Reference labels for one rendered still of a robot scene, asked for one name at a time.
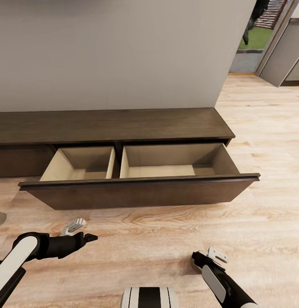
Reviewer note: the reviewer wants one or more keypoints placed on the robot trunk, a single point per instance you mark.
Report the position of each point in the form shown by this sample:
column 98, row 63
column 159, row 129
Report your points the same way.
column 149, row 297

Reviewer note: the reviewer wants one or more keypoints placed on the cabinet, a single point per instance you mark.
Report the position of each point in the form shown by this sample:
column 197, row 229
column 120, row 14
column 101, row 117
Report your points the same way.
column 122, row 158

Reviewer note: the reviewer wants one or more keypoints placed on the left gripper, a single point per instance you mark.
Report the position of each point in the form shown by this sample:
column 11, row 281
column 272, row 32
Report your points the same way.
column 70, row 244

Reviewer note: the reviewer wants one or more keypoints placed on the fixed window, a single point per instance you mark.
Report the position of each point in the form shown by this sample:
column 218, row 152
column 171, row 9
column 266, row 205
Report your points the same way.
column 264, row 24

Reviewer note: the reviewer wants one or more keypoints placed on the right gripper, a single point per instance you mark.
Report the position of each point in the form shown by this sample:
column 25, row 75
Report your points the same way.
column 199, row 259

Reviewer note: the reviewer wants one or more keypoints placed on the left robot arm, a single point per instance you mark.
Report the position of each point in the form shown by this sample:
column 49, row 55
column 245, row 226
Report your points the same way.
column 33, row 245

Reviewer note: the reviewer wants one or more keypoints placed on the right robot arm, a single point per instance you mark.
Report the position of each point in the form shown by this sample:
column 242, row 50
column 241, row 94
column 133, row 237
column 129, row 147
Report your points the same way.
column 226, row 290

